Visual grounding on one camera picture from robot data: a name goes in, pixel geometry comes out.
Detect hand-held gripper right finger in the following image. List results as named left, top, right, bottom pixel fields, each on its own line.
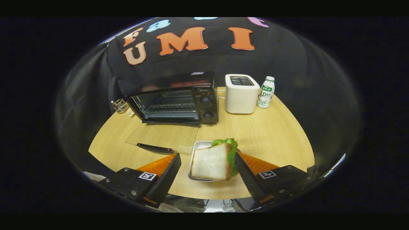
left=234, top=152, right=316, bottom=205

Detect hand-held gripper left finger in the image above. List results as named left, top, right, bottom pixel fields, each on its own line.
left=99, top=153, right=182, bottom=209

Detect lettuce sandwich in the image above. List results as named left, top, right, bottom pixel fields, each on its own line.
left=190, top=138, right=240, bottom=181

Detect black toaster oven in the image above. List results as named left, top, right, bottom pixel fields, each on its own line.
left=125, top=72, right=220, bottom=155

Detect white pop-up toaster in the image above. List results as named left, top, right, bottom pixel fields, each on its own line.
left=225, top=74, right=260, bottom=115

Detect white rectangular tray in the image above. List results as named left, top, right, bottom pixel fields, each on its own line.
left=188, top=140, right=225, bottom=183

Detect clear glass holder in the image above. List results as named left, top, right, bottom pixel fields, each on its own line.
left=111, top=99, right=129, bottom=114

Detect small white drink bottle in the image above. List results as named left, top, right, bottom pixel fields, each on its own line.
left=256, top=76, right=275, bottom=109

